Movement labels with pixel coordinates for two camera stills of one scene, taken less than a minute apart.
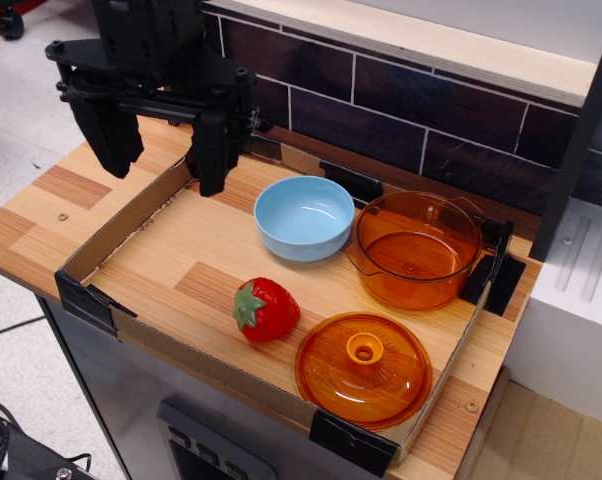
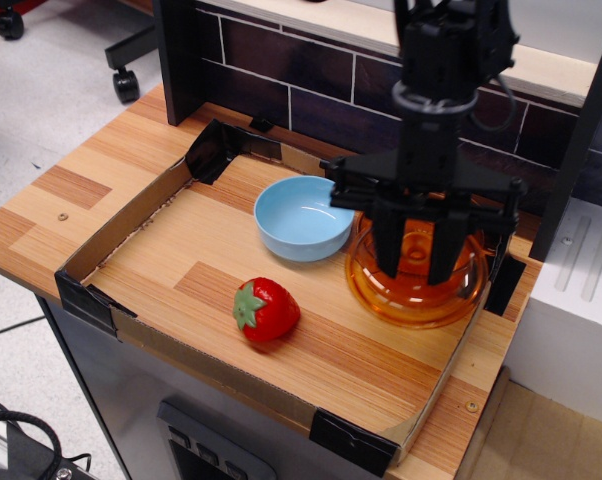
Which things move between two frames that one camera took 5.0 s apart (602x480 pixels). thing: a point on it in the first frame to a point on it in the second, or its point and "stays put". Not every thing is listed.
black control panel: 199,449 stays put
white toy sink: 568,344 stays put
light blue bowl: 304,218 stays put
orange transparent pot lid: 365,371 to 409,299
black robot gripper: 151,56 to 426,168
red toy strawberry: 264,310 stays put
